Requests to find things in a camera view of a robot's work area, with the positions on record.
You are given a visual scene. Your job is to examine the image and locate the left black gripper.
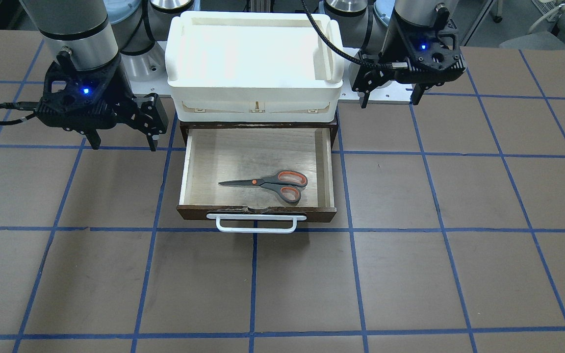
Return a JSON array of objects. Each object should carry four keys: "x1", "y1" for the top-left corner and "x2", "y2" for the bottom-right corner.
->
[{"x1": 351, "y1": 20, "x2": 466, "y2": 109}]

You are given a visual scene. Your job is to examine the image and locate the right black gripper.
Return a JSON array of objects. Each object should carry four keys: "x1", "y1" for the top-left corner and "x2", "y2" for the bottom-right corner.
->
[{"x1": 34, "y1": 54, "x2": 168, "y2": 151}]

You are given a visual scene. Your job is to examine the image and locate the grey orange scissors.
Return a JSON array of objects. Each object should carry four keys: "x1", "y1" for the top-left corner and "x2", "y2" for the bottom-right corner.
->
[{"x1": 218, "y1": 170, "x2": 308, "y2": 205}]

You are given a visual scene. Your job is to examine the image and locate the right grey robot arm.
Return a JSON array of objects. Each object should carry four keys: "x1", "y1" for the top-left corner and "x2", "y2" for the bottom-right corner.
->
[{"x1": 22, "y1": 0, "x2": 194, "y2": 151}]

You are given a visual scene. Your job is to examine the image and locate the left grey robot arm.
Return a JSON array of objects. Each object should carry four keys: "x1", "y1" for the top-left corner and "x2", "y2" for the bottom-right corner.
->
[{"x1": 319, "y1": 0, "x2": 466, "y2": 108}]

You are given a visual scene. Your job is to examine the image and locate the white plastic tray box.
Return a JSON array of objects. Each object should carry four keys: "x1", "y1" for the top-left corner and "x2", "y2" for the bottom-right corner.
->
[{"x1": 164, "y1": 11, "x2": 345, "y2": 123}]

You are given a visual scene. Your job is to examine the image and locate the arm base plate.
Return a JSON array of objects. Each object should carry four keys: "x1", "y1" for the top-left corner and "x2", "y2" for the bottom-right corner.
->
[
  {"x1": 339, "y1": 62, "x2": 413, "y2": 104},
  {"x1": 121, "y1": 42, "x2": 171, "y2": 98}
]

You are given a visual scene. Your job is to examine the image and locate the black braided cable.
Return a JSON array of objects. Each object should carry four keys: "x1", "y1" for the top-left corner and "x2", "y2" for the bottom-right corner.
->
[{"x1": 301, "y1": 0, "x2": 408, "y2": 69}]

